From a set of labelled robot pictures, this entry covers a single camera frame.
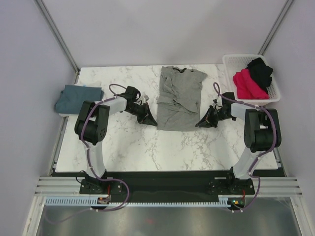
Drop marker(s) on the folded blue t shirt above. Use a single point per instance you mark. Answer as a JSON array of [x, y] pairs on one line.
[[73, 96]]

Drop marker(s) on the corner aluminium post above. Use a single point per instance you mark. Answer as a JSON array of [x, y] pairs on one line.
[[276, 26], [56, 33]]

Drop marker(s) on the grey t shirt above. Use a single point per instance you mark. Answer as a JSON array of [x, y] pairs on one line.
[[178, 104]]

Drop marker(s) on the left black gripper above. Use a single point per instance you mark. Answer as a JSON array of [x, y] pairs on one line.
[[146, 116]]

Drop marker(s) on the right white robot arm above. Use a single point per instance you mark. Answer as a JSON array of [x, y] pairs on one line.
[[261, 135]]

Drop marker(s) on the right corner aluminium post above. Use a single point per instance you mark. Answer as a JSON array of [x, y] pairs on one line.
[[276, 26]]

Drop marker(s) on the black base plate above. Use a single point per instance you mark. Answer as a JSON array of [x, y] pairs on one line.
[[164, 185]]

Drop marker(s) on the white slotted cable duct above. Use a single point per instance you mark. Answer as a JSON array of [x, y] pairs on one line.
[[111, 202]]

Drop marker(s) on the red t shirt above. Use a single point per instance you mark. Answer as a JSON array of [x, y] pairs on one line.
[[247, 88]]

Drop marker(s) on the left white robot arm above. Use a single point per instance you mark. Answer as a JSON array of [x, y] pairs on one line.
[[91, 128]]

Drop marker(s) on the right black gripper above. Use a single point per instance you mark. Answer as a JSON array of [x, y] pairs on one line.
[[209, 122]]

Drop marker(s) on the left corner aluminium post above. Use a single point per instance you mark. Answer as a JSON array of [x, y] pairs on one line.
[[56, 33]]

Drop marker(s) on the white plastic basket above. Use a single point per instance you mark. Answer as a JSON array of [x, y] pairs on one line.
[[234, 63]]

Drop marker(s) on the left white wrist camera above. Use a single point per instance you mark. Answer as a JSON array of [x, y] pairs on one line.
[[144, 98]]

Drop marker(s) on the black t shirt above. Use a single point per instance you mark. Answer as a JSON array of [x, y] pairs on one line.
[[260, 73]]

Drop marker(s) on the aluminium frame rail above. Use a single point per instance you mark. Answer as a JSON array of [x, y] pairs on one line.
[[269, 187]]

